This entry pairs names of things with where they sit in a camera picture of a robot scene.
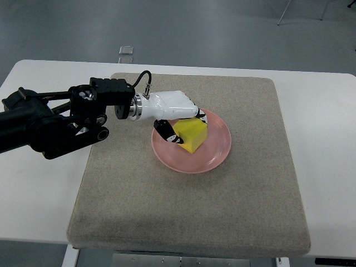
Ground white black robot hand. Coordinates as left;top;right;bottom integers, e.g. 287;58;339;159
128;91;207;144

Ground yellow foam block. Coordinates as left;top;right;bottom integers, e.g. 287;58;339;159
173;118;207;154

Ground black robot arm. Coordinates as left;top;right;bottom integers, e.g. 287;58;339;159
1;71;152;160

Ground pink plate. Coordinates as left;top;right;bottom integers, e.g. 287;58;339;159
151;109;231;174

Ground floor outlet cover near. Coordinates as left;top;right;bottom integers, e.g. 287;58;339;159
118;57;133;64

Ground floor outlet cover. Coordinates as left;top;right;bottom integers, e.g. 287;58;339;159
119;46;134;55
118;57;133;64

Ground floor outlet cover far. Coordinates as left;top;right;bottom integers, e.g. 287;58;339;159
119;46;134;55

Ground beige fabric mat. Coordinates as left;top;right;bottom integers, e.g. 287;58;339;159
67;74;311;258

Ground grey metal table base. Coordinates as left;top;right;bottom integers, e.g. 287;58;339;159
111;253;251;267

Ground white table leg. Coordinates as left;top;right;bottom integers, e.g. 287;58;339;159
62;244;80;267

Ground metal stand legs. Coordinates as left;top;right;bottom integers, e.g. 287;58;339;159
276;1;355;26

